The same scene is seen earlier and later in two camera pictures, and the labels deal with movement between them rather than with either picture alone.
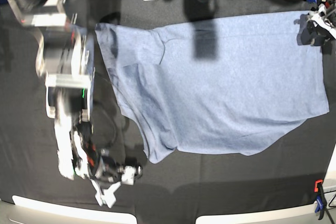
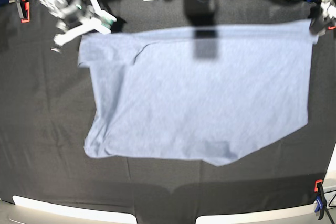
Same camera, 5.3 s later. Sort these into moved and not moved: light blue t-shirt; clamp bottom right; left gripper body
Moved: left gripper body
Not moved: clamp bottom right; light blue t-shirt
